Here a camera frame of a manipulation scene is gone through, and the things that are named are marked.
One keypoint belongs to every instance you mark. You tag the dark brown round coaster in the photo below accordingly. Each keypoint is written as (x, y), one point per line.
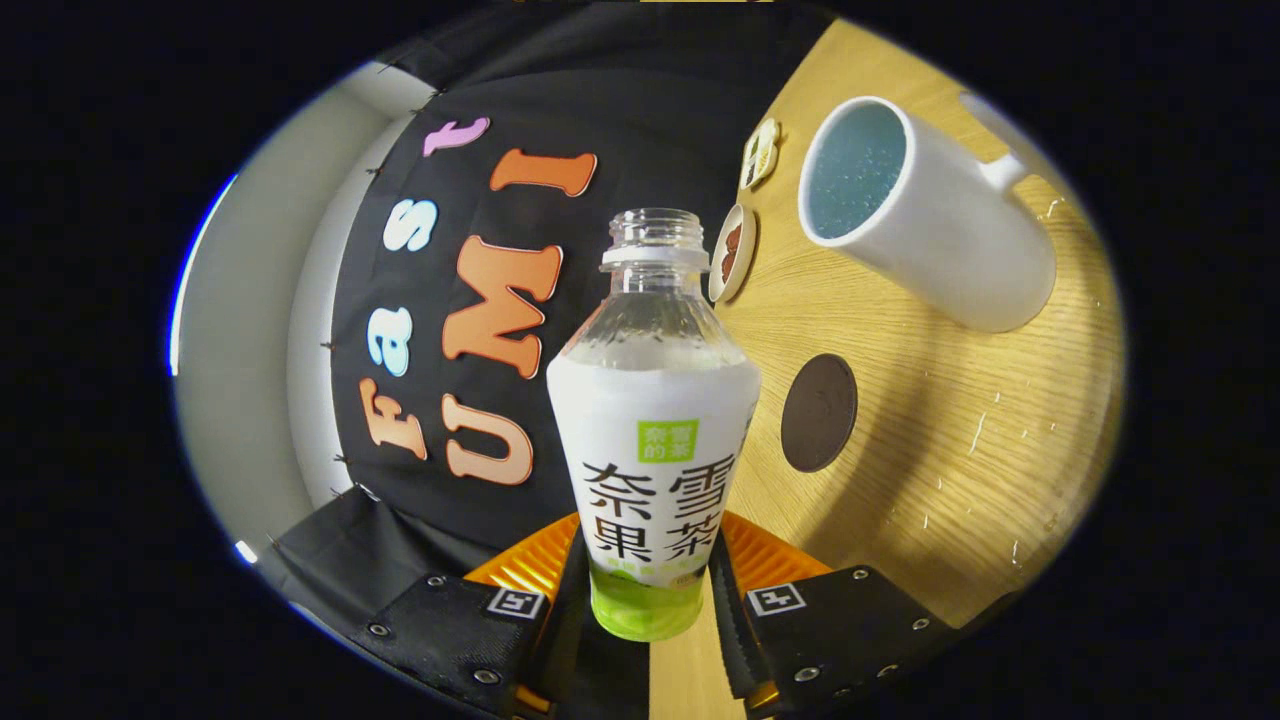
(818, 412)

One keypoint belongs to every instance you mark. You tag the wooden table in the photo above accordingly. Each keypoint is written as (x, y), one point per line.
(900, 480)

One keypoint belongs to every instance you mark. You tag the white cup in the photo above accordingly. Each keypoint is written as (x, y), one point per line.
(950, 250)

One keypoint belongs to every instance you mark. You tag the white green juice bottle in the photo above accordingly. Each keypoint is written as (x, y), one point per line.
(650, 420)

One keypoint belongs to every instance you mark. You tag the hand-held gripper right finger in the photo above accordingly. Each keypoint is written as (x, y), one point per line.
(840, 630)

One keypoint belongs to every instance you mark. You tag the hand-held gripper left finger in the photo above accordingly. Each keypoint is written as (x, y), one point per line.
(460, 630)

